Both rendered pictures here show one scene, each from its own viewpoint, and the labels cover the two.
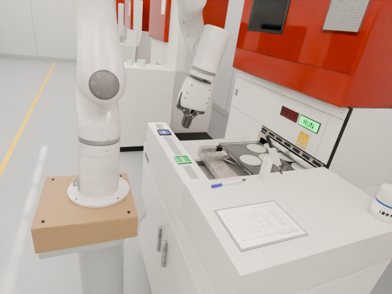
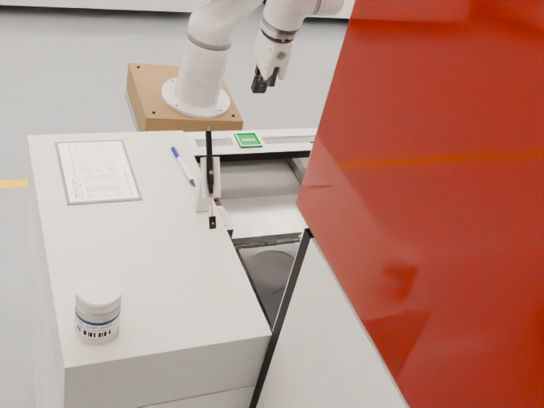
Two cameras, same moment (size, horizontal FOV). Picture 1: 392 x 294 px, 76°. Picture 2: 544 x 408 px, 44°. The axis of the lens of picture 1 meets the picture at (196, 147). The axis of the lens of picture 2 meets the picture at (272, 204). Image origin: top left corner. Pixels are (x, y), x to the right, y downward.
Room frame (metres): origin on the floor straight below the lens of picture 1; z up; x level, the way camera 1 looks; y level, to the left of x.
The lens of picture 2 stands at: (0.84, -1.33, 1.87)
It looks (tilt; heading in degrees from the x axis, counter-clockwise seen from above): 38 degrees down; 86
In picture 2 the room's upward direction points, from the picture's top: 15 degrees clockwise
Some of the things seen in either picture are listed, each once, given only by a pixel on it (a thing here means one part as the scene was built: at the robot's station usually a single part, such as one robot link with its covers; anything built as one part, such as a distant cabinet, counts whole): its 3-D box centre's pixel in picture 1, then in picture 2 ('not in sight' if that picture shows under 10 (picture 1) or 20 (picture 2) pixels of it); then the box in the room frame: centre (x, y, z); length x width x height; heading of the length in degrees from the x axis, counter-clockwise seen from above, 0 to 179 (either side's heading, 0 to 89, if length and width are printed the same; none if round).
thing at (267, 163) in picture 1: (271, 163); (207, 189); (0.78, -0.27, 1.03); 0.06 x 0.04 x 0.13; 116
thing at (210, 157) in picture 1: (214, 156); not in sight; (1.04, -0.09, 0.89); 0.08 x 0.03 x 0.03; 116
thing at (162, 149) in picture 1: (171, 160); (289, 161); (0.95, 0.10, 0.89); 0.55 x 0.09 x 0.14; 26
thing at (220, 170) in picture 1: (221, 171); (286, 225); (0.97, -0.13, 0.87); 0.36 x 0.08 x 0.03; 26
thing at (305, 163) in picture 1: (283, 156); not in sight; (1.15, -0.44, 0.89); 0.44 x 0.02 x 0.10; 26
